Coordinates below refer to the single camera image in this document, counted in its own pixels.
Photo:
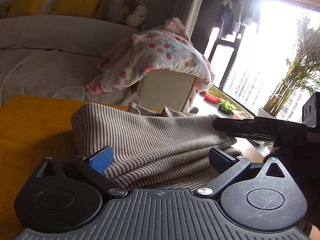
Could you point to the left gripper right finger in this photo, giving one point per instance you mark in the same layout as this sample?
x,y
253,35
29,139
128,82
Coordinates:
x,y
229,169

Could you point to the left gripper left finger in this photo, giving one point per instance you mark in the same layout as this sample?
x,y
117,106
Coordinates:
x,y
91,169

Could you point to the striped beige knit garment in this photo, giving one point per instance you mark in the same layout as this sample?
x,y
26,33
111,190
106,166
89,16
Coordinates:
x,y
166,150

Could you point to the hanging dark clothes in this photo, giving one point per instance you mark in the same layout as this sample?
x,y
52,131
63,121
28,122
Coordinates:
x,y
235,14

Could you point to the green bamboo plant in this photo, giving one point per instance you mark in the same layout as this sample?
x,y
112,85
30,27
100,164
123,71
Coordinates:
x,y
303,70

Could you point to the red bowl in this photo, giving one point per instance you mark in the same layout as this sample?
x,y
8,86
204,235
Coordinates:
x,y
211,97

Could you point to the beige chair back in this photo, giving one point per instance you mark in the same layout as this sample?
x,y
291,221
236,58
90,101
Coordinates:
x,y
160,88

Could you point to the grey covered sofa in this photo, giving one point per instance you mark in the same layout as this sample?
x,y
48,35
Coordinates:
x,y
55,56

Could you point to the floral pink quilt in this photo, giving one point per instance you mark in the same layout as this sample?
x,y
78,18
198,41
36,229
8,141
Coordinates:
x,y
166,47

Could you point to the white plush bear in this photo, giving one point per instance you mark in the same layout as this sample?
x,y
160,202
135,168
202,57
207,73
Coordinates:
x,y
138,17

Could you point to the grey neck pillow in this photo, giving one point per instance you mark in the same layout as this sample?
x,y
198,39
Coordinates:
x,y
114,12

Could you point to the yellow cushion right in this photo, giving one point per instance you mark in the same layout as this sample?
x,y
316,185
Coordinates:
x,y
77,8

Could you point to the yellow cushion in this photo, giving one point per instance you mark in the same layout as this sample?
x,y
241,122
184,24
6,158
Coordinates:
x,y
24,8
77,8

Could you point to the yellow cushion middle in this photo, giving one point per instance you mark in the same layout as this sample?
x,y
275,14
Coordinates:
x,y
24,8

